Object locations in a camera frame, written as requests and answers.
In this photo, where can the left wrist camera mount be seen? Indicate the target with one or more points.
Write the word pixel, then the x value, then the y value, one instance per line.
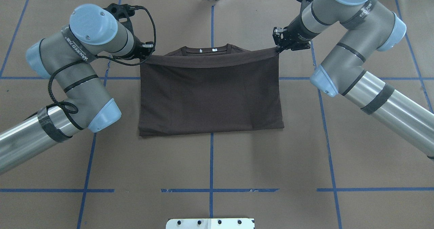
pixel 122 13

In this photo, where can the blue tape line crosswise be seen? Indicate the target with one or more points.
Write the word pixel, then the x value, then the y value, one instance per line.
pixel 220 190

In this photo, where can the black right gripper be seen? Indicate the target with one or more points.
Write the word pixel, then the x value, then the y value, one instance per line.
pixel 297 31

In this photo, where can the blue tape line lengthwise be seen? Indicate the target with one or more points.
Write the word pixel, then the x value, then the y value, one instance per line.
pixel 211 177

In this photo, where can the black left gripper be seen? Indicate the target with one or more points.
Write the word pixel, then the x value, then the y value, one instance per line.
pixel 136 47

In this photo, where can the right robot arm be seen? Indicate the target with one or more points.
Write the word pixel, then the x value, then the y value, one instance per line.
pixel 370 26

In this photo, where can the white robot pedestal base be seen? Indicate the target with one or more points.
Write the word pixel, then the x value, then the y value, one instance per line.
pixel 210 223

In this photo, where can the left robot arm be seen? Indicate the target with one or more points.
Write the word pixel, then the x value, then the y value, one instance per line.
pixel 79 99

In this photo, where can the dark brown t-shirt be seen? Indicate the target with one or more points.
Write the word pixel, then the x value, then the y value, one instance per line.
pixel 210 90

